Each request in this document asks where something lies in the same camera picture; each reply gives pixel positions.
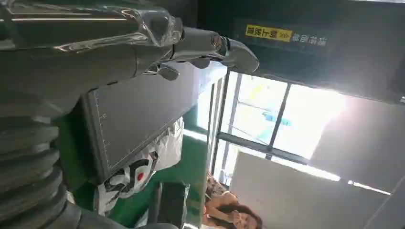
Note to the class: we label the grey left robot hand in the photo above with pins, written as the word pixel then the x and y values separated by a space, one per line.
pixel 69 69

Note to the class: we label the black scanning platform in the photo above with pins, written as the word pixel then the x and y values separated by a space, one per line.
pixel 136 117

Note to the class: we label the white parcel with black print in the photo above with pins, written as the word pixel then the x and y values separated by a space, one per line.
pixel 133 180

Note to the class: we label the black box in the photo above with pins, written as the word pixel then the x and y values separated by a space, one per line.
pixel 172 205

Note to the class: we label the person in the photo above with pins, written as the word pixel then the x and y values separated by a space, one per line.
pixel 221 207

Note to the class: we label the window with dark frame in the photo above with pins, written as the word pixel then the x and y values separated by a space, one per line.
pixel 253 110

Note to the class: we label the yellow sticker on post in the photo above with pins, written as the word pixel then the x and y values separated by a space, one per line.
pixel 268 33

